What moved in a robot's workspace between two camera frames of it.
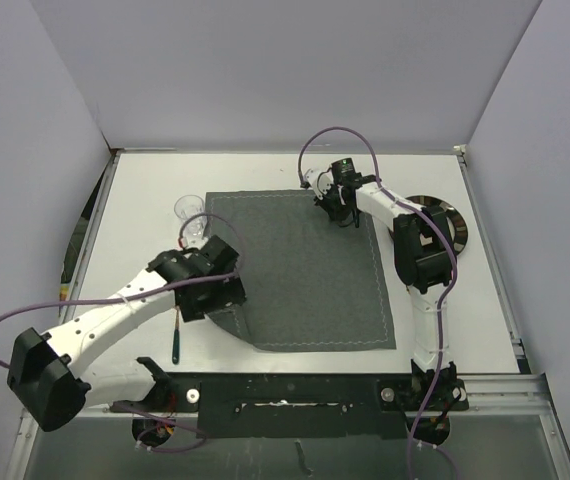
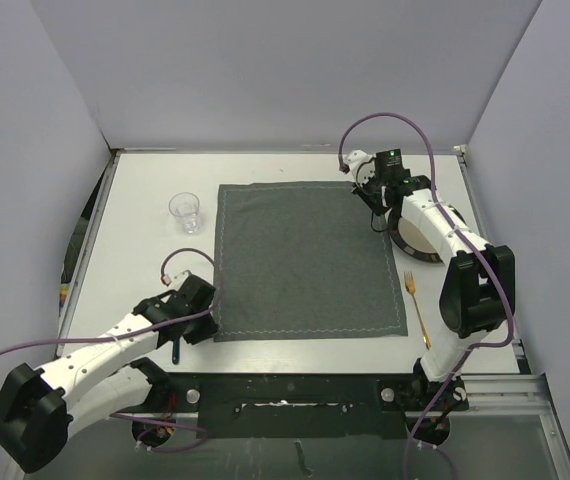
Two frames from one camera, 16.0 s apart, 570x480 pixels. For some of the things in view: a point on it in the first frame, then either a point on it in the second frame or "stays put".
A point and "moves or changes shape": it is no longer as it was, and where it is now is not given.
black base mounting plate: (300, 406) stays put
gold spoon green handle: (176, 338) stays put
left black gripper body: (217, 296) to (199, 329)
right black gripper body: (331, 202) to (370, 192)
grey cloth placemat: (311, 283) moves or changes shape
